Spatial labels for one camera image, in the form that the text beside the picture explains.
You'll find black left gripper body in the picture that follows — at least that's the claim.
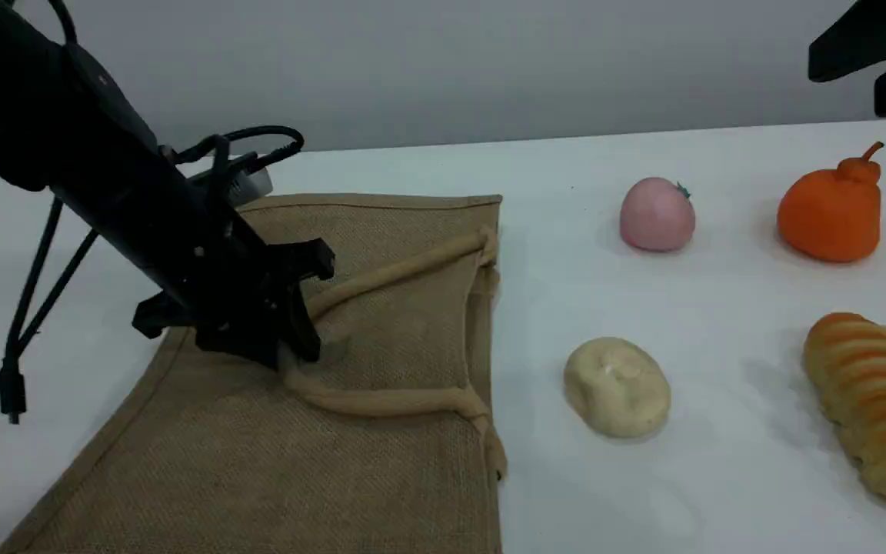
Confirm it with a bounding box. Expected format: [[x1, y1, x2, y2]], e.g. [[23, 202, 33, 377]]
[[58, 150, 335, 339]]

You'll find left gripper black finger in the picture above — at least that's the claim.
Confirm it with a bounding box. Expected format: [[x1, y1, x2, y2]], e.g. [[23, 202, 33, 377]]
[[197, 323, 282, 370], [281, 286, 325, 362]]

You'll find brown burlap bag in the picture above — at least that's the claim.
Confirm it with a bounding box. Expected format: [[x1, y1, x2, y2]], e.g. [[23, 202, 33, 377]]
[[0, 192, 509, 554]]

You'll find long striped bread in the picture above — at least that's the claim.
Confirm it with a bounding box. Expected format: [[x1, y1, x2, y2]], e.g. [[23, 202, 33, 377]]
[[802, 312, 886, 515]]

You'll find orange toy pear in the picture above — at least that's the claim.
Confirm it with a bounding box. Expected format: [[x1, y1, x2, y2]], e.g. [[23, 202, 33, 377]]
[[776, 141, 886, 264]]

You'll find pink toy tomato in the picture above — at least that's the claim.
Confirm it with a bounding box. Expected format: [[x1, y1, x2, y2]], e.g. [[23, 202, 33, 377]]
[[618, 177, 698, 253]]

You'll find round cream bun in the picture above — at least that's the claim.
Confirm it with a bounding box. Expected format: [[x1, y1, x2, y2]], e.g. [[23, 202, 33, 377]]
[[564, 336, 672, 439]]

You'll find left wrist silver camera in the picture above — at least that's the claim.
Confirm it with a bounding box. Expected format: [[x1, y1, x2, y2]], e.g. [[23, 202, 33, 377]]
[[189, 165, 275, 207]]

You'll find black camera cable loop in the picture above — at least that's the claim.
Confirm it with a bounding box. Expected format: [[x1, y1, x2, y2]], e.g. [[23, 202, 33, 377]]
[[170, 125, 305, 174]]

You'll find black cable with plug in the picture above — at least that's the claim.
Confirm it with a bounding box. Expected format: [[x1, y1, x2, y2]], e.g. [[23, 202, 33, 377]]
[[1, 196, 63, 424]]

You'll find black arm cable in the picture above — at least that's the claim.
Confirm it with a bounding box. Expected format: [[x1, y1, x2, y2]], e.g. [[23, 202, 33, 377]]
[[47, 0, 78, 43]]

